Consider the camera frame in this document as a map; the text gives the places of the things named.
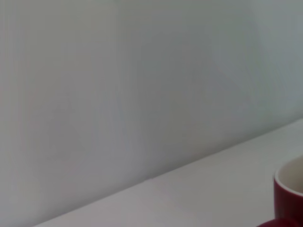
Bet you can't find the red ceramic mug white inside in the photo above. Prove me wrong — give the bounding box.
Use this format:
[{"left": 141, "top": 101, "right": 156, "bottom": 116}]
[{"left": 257, "top": 155, "right": 303, "bottom": 227}]

